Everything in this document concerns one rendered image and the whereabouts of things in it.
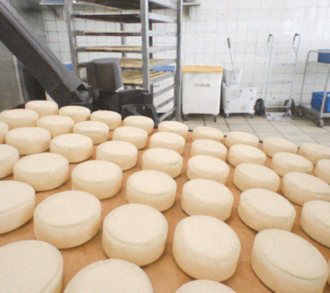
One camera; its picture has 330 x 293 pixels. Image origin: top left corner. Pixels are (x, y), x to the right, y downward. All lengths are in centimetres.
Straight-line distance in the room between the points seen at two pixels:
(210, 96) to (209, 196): 348
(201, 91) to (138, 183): 347
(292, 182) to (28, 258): 26
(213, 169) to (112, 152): 12
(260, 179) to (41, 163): 23
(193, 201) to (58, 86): 43
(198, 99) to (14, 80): 239
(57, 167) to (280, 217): 22
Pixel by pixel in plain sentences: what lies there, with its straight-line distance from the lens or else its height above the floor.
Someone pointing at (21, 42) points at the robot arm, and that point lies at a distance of 63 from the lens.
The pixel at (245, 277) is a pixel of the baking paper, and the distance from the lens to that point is 23.
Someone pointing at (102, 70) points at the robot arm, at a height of 105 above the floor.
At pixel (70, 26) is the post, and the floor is 118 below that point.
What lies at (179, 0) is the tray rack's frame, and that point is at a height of 136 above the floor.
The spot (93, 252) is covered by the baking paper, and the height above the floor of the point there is 96.
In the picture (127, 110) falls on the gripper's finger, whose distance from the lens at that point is 51.
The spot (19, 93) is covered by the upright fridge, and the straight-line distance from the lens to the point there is 408.
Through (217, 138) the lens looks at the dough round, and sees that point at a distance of 43.
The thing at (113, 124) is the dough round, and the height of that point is 98.
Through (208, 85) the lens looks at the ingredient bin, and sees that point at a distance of 370.
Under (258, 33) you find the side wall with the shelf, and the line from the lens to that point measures 442.
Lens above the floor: 111
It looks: 18 degrees down
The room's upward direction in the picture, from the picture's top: straight up
